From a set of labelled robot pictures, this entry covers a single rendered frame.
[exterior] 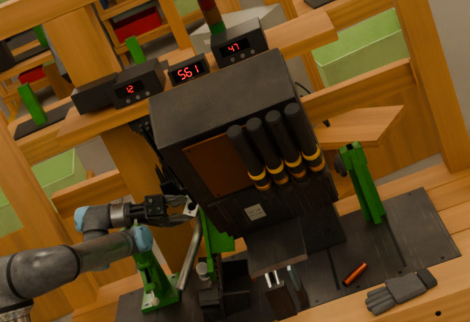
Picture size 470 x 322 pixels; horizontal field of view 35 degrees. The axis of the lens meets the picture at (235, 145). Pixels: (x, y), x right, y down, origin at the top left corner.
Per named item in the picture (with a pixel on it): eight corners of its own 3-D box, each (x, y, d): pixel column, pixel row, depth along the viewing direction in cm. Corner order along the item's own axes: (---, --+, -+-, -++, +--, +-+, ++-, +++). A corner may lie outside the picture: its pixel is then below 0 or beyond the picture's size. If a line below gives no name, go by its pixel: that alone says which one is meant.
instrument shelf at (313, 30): (339, 40, 218) (335, 27, 217) (61, 148, 230) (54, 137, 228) (327, 18, 241) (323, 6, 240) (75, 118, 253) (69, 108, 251)
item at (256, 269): (309, 262, 198) (305, 253, 197) (252, 282, 201) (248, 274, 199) (294, 193, 234) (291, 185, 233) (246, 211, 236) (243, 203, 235)
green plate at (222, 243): (237, 267, 219) (228, 204, 211) (209, 271, 219) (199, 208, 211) (236, 246, 229) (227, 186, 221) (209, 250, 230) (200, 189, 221)
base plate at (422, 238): (463, 260, 210) (461, 255, 209) (106, 383, 224) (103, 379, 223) (424, 191, 248) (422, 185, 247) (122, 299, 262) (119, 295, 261)
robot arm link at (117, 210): (116, 231, 226) (115, 204, 229) (131, 229, 226) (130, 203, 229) (110, 225, 219) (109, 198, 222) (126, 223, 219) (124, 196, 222)
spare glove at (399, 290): (424, 267, 210) (422, 260, 209) (440, 288, 201) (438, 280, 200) (359, 297, 210) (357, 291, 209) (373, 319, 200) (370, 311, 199)
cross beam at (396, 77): (417, 85, 247) (410, 61, 244) (62, 220, 264) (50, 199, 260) (413, 80, 252) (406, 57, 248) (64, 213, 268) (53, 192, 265)
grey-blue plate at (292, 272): (309, 307, 215) (292, 269, 210) (303, 309, 215) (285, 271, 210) (305, 288, 224) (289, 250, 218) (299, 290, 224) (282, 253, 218)
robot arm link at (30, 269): (41, 246, 172) (150, 215, 217) (5, 255, 177) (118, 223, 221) (54, 295, 172) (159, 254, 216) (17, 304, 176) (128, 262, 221)
